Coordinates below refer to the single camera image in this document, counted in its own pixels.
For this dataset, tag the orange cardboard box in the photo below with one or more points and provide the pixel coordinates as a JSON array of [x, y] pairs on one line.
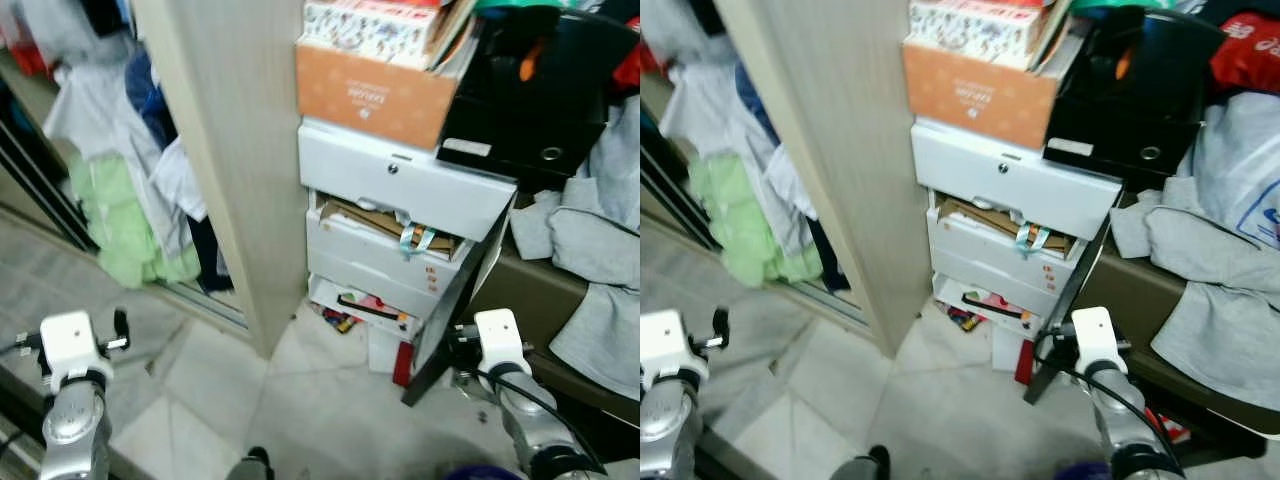
[[370, 95], [980, 95]]

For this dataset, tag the black sliding door track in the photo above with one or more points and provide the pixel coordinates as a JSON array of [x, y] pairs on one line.
[[40, 190], [670, 190]]

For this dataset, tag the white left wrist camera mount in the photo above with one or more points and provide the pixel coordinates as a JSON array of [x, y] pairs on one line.
[[662, 345], [70, 345]]

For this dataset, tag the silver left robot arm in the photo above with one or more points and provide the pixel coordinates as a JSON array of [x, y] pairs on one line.
[[75, 425], [670, 430]]

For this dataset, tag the light green garment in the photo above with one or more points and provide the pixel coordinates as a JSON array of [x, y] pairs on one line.
[[125, 225], [745, 225]]

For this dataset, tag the black glossy appliance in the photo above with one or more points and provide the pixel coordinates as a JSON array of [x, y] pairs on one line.
[[540, 100], [1140, 100]]

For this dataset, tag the grey cloth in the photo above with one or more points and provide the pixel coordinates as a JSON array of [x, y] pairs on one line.
[[600, 300], [1220, 310]]

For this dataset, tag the small orange object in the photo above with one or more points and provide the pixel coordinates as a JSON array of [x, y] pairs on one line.
[[532, 60], [1124, 62]]

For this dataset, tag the brown table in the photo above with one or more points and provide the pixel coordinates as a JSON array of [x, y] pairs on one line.
[[540, 290], [1130, 300]]

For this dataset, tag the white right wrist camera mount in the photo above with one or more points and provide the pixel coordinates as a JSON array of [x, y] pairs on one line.
[[497, 338], [1092, 335]]

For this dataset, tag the teal ribbon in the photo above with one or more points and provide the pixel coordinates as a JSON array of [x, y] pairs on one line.
[[415, 240], [1033, 240]]

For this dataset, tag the white grey hanging garment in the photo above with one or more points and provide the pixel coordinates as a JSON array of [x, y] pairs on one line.
[[100, 110], [720, 110]]

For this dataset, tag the white drawer unit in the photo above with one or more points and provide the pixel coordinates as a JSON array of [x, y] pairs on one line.
[[370, 270], [985, 270]]

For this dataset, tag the small red box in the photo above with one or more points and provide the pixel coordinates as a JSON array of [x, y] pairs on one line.
[[1025, 362], [403, 365]]

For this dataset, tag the white red printed box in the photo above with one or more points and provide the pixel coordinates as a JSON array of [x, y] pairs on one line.
[[370, 28], [985, 28]]

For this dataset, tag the brown cardboard sheet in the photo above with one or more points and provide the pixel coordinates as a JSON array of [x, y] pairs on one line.
[[985, 215], [370, 218]]

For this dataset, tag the dark blue round object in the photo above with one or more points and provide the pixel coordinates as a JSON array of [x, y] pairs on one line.
[[480, 472], [1080, 472]]

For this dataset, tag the red bag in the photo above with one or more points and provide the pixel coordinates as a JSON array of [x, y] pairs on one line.
[[628, 65], [1250, 55]]

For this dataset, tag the grey robot left foot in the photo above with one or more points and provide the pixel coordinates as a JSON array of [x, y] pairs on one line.
[[865, 465], [250, 465]]

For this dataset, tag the black leaning panel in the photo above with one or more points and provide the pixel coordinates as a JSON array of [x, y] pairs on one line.
[[1070, 300], [460, 300]]

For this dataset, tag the dark blue garment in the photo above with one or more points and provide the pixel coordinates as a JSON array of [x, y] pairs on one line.
[[150, 95], [765, 95]]

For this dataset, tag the light wooden wardrobe panel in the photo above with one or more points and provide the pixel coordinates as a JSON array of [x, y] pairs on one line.
[[830, 150], [230, 150]]

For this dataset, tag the green lid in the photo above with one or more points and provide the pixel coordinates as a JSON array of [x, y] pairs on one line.
[[520, 6], [1120, 6]]

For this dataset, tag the colourful small toys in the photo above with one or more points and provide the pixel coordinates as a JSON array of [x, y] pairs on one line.
[[965, 318], [340, 320]]

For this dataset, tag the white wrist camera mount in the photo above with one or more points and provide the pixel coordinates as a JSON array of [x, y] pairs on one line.
[[662, 345], [497, 338], [70, 345], [1092, 335]]

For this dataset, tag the small white box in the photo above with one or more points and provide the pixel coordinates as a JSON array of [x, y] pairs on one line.
[[1005, 345], [383, 350]]

